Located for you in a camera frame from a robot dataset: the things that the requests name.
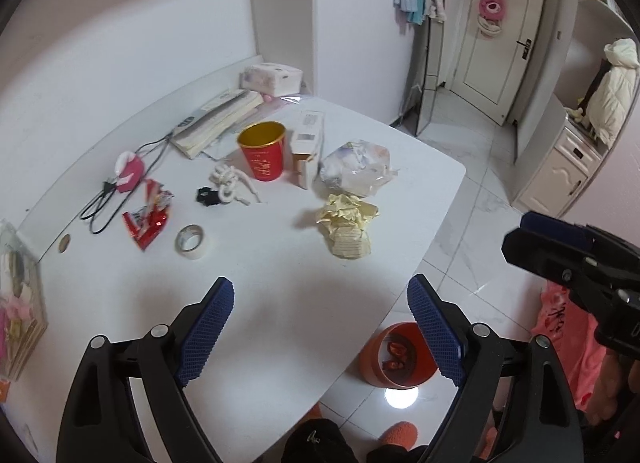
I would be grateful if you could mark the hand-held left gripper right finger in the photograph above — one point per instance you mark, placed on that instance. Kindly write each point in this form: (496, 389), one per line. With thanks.
(432, 328)

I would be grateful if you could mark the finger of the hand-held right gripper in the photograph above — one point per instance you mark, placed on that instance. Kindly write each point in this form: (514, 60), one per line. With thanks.
(555, 227)
(545, 253)

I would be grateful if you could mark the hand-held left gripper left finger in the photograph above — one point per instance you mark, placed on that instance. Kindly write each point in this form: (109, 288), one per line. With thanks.
(210, 328)

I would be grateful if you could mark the orange waste bin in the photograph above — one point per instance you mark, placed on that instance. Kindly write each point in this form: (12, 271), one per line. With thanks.
(372, 368)

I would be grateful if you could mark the white tape roll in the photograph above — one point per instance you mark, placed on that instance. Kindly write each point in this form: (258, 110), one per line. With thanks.
(197, 252)

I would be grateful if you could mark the red snack wrapper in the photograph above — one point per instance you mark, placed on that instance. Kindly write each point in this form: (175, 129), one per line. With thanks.
(150, 228)

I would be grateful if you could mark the yellow paper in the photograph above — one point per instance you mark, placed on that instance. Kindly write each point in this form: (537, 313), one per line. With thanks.
(347, 233)

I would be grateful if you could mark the clear plastic bag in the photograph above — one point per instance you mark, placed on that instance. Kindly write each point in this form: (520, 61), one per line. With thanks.
(355, 168)

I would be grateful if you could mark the red paper cup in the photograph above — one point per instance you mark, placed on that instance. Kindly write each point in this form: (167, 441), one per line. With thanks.
(262, 158)

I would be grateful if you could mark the white cardboard box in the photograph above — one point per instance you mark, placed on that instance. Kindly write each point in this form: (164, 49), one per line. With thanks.
(305, 138)

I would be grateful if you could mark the crumpled red wrapper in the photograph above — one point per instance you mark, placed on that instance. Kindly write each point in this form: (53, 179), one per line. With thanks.
(397, 353)

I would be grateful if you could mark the white cabinet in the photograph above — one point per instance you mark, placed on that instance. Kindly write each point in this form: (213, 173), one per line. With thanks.
(555, 178)

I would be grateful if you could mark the pink printed cloth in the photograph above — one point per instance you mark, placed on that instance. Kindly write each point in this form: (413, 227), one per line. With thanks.
(565, 343)

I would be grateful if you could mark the orange fluffy slipper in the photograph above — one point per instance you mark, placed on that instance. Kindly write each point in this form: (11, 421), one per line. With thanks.
(397, 435)

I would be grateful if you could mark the white puffy jacket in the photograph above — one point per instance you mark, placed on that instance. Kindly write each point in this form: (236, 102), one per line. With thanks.
(610, 93)

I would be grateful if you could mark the person's black trousers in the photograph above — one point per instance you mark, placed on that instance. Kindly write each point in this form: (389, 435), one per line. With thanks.
(320, 445)

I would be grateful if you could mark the white door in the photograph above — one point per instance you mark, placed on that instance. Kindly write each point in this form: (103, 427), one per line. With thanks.
(500, 73)

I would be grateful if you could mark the round wooden hole cover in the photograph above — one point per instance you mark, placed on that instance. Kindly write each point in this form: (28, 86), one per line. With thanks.
(63, 243)

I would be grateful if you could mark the pink white desk gadget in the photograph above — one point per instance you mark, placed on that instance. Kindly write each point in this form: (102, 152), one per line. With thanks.
(131, 175)

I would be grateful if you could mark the clear plastic bag papers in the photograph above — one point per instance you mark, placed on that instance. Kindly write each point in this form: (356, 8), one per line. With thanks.
(220, 149)

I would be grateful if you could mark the black clothes rack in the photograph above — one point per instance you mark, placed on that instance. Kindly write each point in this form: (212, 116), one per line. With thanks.
(429, 68)

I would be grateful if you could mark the thick open book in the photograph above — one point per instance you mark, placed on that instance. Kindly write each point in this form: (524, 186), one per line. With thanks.
(220, 118)

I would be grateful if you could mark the pink hanging bag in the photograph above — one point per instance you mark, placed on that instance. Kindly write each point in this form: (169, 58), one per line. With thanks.
(491, 5)

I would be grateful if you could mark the pink white tissue pack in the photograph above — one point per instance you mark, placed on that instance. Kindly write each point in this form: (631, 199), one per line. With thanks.
(272, 78)

